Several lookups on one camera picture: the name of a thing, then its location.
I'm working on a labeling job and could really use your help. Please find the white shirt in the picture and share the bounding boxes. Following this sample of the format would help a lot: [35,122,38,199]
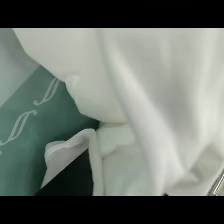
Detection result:
[12,28,224,197]

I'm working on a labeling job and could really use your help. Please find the silver frame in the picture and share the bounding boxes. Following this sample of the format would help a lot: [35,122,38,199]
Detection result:
[207,169,224,197]

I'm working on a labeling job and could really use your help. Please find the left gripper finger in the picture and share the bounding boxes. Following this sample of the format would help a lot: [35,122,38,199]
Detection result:
[35,149,95,197]

